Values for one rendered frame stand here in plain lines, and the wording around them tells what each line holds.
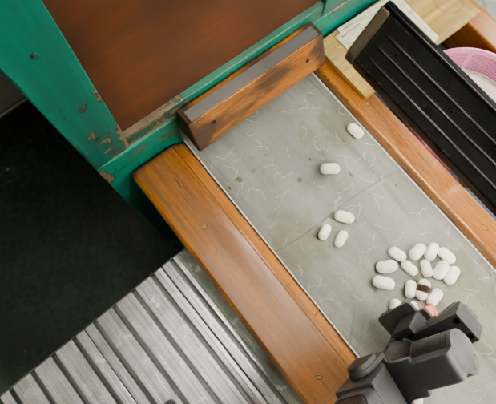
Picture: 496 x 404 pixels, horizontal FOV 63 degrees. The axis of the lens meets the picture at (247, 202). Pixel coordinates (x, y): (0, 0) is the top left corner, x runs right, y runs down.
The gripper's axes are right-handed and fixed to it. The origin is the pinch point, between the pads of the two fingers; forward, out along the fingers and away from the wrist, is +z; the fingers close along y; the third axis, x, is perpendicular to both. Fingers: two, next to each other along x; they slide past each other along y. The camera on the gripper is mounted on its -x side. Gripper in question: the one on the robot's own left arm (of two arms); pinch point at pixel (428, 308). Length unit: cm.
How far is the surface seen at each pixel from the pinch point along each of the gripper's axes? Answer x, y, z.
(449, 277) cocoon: -4.2, 1.1, 5.4
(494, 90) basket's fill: -25.9, 21.1, 35.7
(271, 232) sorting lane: 9.6, 27.2, -8.0
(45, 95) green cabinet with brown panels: -5, 52, -41
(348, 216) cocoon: 0.0, 20.5, 0.2
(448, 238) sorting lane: -6.6, 5.8, 11.2
